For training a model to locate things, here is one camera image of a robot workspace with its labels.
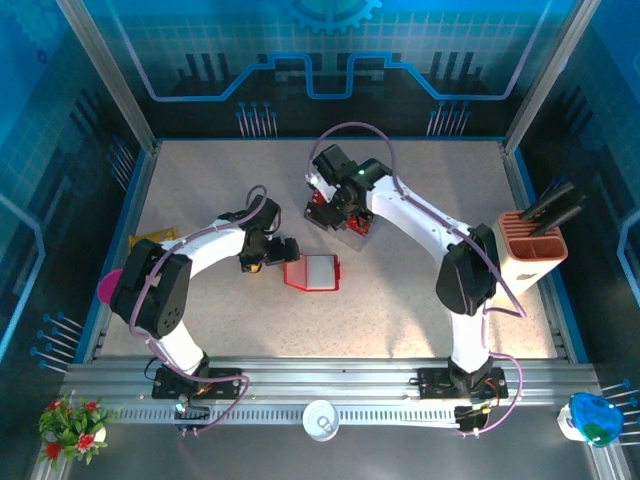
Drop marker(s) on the red card holder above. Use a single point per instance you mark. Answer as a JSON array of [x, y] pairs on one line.
[[320, 272]]

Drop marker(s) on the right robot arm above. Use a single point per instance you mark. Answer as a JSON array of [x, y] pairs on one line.
[[465, 280]]

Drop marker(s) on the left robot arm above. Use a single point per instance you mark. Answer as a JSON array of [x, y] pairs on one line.
[[165, 300]]

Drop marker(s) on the yellow snack bag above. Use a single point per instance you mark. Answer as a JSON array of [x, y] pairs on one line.
[[150, 237]]

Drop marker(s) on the pink round plate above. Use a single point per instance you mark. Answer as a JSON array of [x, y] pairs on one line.
[[107, 287]]

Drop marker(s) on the white terracotta knife block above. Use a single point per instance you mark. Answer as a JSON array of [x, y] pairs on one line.
[[512, 230]]

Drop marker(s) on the white round cup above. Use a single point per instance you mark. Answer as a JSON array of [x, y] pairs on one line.
[[320, 422]]

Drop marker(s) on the artificial plant red flowers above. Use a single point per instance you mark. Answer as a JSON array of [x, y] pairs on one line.
[[75, 425]]

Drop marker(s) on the aluminium mounting rail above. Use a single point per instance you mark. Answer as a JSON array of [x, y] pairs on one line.
[[325, 380]]

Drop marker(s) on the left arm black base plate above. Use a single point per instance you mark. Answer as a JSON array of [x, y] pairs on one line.
[[225, 384]]

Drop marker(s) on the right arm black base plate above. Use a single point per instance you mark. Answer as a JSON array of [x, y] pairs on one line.
[[435, 382]]

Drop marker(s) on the aluminium frame post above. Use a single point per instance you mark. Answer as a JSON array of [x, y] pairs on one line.
[[546, 75], [110, 75]]

